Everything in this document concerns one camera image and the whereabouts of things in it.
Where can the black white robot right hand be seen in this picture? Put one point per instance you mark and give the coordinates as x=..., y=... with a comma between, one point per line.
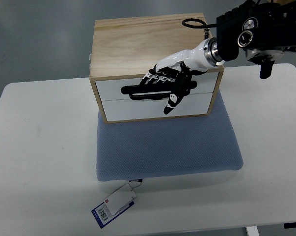
x=179, y=68

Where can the black drawer handle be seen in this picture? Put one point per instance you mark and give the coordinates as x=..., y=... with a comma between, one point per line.
x=158, y=91

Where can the white drawer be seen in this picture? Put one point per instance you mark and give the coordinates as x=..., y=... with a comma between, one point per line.
x=127, y=109
x=111, y=89

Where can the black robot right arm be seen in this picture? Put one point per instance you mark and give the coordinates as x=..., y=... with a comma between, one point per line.
x=263, y=30

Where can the wooden drawer cabinet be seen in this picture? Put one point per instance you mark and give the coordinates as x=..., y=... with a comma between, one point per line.
x=126, y=48

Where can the blue grey cushion mat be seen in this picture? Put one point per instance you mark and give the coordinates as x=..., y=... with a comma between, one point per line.
x=167, y=147

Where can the white blue product tag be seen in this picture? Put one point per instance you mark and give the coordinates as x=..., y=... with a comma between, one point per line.
x=114, y=205

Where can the white table leg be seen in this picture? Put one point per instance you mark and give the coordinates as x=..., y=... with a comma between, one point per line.
x=252, y=231

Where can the black table control panel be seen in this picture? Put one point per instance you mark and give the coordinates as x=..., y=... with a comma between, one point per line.
x=291, y=225

